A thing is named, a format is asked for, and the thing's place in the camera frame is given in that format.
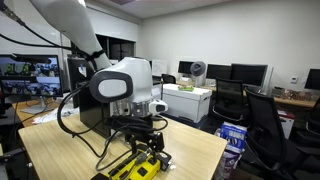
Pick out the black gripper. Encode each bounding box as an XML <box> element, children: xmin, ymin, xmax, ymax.
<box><xmin>125</xmin><ymin>130</ymin><xmax>166</xmax><ymax>163</ymax></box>

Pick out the yellow power strip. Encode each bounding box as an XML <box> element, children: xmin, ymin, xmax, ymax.
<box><xmin>90</xmin><ymin>150</ymin><xmax>173</xmax><ymax>180</ymax></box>

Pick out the white cardboard box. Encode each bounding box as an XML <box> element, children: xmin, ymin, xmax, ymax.
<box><xmin>162</xmin><ymin>83</ymin><xmax>213</xmax><ymax>124</ymax></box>

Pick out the black microwave oven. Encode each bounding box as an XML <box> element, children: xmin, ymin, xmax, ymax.
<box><xmin>78</xmin><ymin>83</ymin><xmax>114</xmax><ymax>139</ymax></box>

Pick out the green item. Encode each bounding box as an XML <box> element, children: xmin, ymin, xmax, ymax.
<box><xmin>177</xmin><ymin>85</ymin><xmax>196</xmax><ymax>93</ymax></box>

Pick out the small black chair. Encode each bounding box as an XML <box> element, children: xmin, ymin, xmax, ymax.
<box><xmin>161</xmin><ymin>73</ymin><xmax>177</xmax><ymax>85</ymax></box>

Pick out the blue white carton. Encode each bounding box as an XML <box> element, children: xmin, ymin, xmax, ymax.
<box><xmin>219</xmin><ymin>121</ymin><xmax>248</xmax><ymax>154</ymax></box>
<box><xmin>213</xmin><ymin>148</ymin><xmax>242</xmax><ymax>180</ymax></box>

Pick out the black computer monitor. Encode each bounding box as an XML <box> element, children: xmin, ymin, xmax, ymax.
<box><xmin>304</xmin><ymin>68</ymin><xmax>320</xmax><ymax>91</ymax></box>
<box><xmin>177</xmin><ymin>60</ymin><xmax>196</xmax><ymax>75</ymax></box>
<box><xmin>230</xmin><ymin>63</ymin><xmax>269</xmax><ymax>88</ymax></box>
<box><xmin>205</xmin><ymin>63</ymin><xmax>233</xmax><ymax>81</ymax></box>

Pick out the white paper pile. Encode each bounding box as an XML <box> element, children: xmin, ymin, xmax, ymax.
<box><xmin>32</xmin><ymin>102</ymin><xmax>80</xmax><ymax>125</ymax></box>

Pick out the grey round device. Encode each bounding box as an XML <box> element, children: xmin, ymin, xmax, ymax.
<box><xmin>189</xmin><ymin>60</ymin><xmax>207</xmax><ymax>88</ymax></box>

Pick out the black mesh office chair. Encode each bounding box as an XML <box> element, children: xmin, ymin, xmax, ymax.
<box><xmin>211</xmin><ymin>77</ymin><xmax>247</xmax><ymax>124</ymax></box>

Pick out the large black mesh chair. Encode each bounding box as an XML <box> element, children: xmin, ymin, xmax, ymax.
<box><xmin>244</xmin><ymin>87</ymin><xmax>320</xmax><ymax>180</ymax></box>

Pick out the white red box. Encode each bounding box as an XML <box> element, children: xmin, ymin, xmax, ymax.
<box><xmin>277</xmin><ymin>109</ymin><xmax>297</xmax><ymax>140</ymax></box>

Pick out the brown parts pile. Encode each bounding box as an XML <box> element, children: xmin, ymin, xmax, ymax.
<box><xmin>271</xmin><ymin>87</ymin><xmax>316</xmax><ymax>102</ymax></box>

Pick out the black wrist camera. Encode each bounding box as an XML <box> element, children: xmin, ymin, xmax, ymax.
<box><xmin>109</xmin><ymin>114</ymin><xmax>156</xmax><ymax>132</ymax></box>

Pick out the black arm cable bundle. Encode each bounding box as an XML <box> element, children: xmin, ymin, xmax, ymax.
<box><xmin>0</xmin><ymin>3</ymin><xmax>169</xmax><ymax>173</ymax></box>

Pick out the monitor showing camera views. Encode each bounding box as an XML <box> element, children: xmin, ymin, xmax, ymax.
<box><xmin>0</xmin><ymin>54</ymin><xmax>64</xmax><ymax>115</ymax></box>

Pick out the black stereo camera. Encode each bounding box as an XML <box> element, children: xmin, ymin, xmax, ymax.
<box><xmin>9</xmin><ymin>53</ymin><xmax>53</xmax><ymax>65</ymax></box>

